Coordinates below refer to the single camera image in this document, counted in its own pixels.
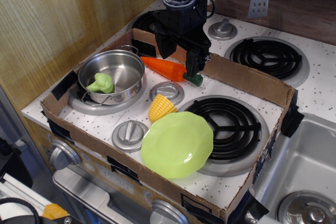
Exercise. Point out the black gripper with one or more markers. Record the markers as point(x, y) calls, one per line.
point(181, 24)

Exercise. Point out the green toy broccoli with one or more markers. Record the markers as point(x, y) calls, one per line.
point(103, 83)

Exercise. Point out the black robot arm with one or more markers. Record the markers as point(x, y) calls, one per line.
point(180, 24)

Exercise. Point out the small steel pan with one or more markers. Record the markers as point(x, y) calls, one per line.
point(126, 69)

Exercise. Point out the orange toy carrot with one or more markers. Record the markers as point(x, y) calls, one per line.
point(171, 70)

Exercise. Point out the back left black burner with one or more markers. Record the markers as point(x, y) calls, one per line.
point(145, 22)

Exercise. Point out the black burner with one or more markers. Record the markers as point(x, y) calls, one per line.
point(276, 57)
point(145, 22)
point(239, 134)

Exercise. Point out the grey stove knob centre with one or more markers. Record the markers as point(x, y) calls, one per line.
point(171, 90)

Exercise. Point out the grey stove knob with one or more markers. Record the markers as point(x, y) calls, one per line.
point(171, 90)
point(223, 30)
point(128, 136)

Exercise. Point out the grey stove knob back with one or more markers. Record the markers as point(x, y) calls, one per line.
point(223, 30)

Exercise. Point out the yellow toy corn piece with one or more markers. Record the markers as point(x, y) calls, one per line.
point(160, 107)

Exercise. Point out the hanging metal spatula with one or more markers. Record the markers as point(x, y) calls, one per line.
point(258, 9)

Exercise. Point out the light green plastic plate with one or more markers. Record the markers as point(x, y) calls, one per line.
point(177, 145)

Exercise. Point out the back right black burner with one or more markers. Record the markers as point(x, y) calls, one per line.
point(276, 57)

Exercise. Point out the grey stove knob front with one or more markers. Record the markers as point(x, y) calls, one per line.
point(128, 136)

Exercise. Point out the front right black burner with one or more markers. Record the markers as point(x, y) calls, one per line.
point(239, 134)

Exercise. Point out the front left grey burner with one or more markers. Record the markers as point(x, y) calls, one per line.
point(90, 107)

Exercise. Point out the brown cardboard fence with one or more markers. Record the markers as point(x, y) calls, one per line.
point(200, 198)

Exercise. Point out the silver oven dial left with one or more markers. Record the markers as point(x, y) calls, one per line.
point(63, 155)

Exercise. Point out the silver oven dial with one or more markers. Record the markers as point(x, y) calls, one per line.
point(165, 213)
point(63, 155)

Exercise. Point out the silver oven dial right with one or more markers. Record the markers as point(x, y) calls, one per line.
point(165, 213)

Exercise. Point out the grey toy sink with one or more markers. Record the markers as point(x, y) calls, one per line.
point(305, 161)

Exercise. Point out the silver sink drain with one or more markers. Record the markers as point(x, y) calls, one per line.
point(306, 207)

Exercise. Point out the orange object lower left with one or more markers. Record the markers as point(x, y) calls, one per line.
point(54, 211)

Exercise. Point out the silver oven door handle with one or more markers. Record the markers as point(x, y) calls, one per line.
point(98, 202)

